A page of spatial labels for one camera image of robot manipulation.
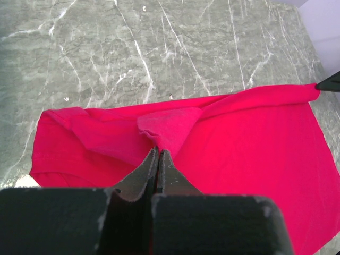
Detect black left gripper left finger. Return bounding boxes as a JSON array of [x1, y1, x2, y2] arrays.
[[1, 147, 159, 254]]

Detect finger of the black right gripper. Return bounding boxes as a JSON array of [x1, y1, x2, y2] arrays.
[[315, 71, 340, 92]]

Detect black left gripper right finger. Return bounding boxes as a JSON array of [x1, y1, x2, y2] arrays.
[[151, 150, 294, 254]]

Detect red t-shirt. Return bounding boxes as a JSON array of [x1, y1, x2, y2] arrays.
[[30, 84, 339, 254]]

